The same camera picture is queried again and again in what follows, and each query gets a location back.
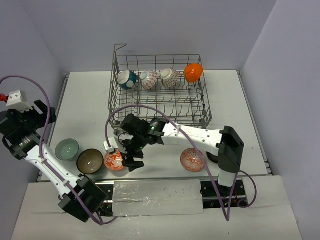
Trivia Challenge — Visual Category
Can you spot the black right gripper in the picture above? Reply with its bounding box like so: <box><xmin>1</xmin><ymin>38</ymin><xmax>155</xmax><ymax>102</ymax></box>
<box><xmin>116</xmin><ymin>133</ymin><xmax>147</xmax><ymax>173</ymax></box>

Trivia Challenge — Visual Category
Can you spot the orange floral pattern bowl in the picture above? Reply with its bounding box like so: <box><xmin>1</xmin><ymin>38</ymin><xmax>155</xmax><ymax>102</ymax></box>
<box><xmin>104</xmin><ymin>149</ymin><xmax>124</xmax><ymax>171</ymax></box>

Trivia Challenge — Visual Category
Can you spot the blue triangle pattern bowl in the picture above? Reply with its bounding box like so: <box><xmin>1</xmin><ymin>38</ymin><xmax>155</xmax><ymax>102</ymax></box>
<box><xmin>117</xmin><ymin>70</ymin><xmax>138</xmax><ymax>90</ymax></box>

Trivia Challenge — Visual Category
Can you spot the white bowl red diamond pattern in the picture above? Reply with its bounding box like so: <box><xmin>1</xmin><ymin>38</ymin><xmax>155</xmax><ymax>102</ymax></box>
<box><xmin>139</xmin><ymin>70</ymin><xmax>158</xmax><ymax>90</ymax></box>

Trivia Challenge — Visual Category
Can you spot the grey geometric pattern bowl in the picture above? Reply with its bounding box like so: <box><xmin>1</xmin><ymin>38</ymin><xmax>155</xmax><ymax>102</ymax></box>
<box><xmin>160</xmin><ymin>68</ymin><xmax>180</xmax><ymax>88</ymax></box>

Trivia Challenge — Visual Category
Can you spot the plain white bowl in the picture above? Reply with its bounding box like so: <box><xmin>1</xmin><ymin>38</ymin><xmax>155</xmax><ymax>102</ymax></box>
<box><xmin>184</xmin><ymin>63</ymin><xmax>204</xmax><ymax>83</ymax></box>

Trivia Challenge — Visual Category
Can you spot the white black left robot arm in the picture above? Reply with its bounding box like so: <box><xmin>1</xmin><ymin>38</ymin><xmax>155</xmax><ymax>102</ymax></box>
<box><xmin>0</xmin><ymin>100</ymin><xmax>108</xmax><ymax>226</ymax></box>

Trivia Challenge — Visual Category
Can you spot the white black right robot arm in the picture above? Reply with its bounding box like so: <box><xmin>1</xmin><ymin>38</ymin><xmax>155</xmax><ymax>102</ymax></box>
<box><xmin>120</xmin><ymin>114</ymin><xmax>245</xmax><ymax>196</ymax></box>

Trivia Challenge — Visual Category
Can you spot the grey taped cover panel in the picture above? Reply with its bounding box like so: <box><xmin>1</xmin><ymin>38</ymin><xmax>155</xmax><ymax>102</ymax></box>
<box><xmin>112</xmin><ymin>179</ymin><xmax>204</xmax><ymax>217</ymax></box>

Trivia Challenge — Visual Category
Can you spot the dark bowl beige inside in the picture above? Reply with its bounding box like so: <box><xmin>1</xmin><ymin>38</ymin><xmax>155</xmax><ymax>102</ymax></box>
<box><xmin>76</xmin><ymin>148</ymin><xmax>104</xmax><ymax>175</ymax></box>

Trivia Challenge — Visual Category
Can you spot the pale green bowl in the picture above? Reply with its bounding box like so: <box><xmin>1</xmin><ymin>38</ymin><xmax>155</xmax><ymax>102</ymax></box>
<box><xmin>55</xmin><ymin>138</ymin><xmax>80</xmax><ymax>161</ymax></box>

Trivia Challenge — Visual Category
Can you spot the orange diamond pattern bowl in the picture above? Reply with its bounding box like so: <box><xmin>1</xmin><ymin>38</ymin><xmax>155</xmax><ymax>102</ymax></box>
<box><xmin>180</xmin><ymin>148</ymin><xmax>205</xmax><ymax>173</ymax></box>

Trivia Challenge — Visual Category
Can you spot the black bowl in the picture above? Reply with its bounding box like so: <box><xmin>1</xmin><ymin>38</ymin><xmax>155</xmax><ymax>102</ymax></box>
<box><xmin>206</xmin><ymin>152</ymin><xmax>219</xmax><ymax>164</ymax></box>

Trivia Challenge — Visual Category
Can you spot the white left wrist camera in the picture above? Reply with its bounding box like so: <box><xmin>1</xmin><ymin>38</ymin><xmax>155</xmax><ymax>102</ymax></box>
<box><xmin>0</xmin><ymin>90</ymin><xmax>33</xmax><ymax>113</ymax></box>

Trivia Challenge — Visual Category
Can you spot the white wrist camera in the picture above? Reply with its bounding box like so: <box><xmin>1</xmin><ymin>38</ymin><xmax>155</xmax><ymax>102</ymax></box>
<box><xmin>0</xmin><ymin>90</ymin><xmax>33</xmax><ymax>113</ymax></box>
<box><xmin>103</xmin><ymin>136</ymin><xmax>126</xmax><ymax>154</ymax></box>

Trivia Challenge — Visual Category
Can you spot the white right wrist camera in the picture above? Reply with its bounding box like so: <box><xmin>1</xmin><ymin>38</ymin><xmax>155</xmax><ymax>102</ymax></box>
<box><xmin>103</xmin><ymin>136</ymin><xmax>126</xmax><ymax>154</ymax></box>

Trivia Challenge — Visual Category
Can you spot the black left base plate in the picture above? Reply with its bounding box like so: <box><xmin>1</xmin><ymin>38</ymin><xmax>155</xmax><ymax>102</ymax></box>
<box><xmin>96</xmin><ymin>181</ymin><xmax>115</xmax><ymax>217</ymax></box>

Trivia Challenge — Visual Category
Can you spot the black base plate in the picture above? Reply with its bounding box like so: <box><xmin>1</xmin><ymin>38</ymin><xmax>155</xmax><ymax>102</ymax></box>
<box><xmin>96</xmin><ymin>181</ymin><xmax>115</xmax><ymax>217</ymax></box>
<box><xmin>200</xmin><ymin>179</ymin><xmax>248</xmax><ymax>209</ymax></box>

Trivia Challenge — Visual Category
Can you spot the grey wire dish rack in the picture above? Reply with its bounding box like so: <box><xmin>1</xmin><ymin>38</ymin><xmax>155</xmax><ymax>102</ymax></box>
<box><xmin>108</xmin><ymin>43</ymin><xmax>213</xmax><ymax>136</ymax></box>

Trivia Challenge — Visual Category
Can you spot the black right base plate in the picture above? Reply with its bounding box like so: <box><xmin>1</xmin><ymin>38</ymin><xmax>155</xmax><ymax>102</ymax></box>
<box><xmin>200</xmin><ymin>179</ymin><xmax>248</xmax><ymax>209</ymax></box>

